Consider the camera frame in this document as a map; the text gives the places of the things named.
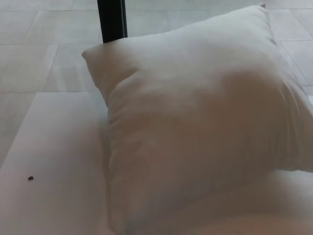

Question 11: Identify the black metal post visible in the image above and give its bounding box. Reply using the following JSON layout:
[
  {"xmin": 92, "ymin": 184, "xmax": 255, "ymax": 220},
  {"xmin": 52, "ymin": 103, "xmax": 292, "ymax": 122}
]
[{"xmin": 97, "ymin": 0, "xmax": 128, "ymax": 45}]

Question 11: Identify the white square pillow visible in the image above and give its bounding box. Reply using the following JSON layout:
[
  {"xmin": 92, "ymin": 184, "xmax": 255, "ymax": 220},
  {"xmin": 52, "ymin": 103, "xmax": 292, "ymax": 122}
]
[{"xmin": 81, "ymin": 2, "xmax": 313, "ymax": 235}]

